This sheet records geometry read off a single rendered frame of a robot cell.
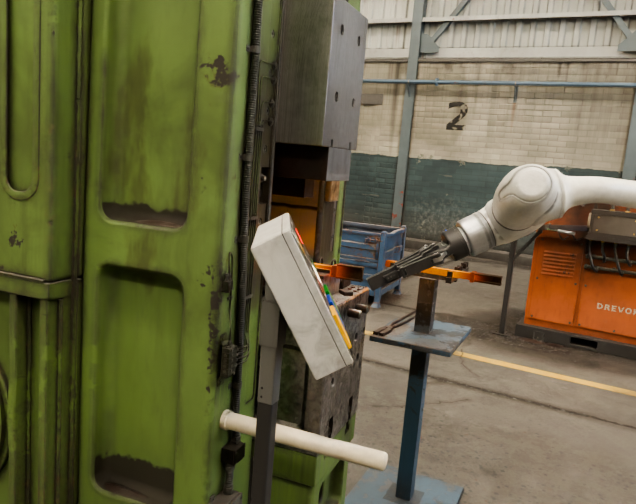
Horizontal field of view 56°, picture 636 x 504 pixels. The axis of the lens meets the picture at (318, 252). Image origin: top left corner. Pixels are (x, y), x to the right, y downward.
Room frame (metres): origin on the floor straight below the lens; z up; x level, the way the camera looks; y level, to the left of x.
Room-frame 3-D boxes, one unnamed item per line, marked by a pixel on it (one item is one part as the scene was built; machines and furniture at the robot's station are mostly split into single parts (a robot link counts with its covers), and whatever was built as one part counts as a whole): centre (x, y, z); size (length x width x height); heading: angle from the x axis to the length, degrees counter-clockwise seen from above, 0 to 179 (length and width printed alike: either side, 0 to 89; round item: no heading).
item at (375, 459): (1.44, 0.00, 0.62); 0.44 x 0.05 x 0.05; 69
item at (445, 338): (2.25, -0.43, 0.70); 0.40 x 0.30 x 0.02; 156
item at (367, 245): (6.04, -0.20, 0.36); 1.20 x 0.80 x 0.72; 68
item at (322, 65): (1.91, 0.14, 1.56); 0.42 x 0.39 x 0.40; 69
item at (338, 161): (1.87, 0.15, 1.32); 0.42 x 0.20 x 0.10; 69
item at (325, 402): (1.93, 0.14, 0.69); 0.56 x 0.38 x 0.45; 69
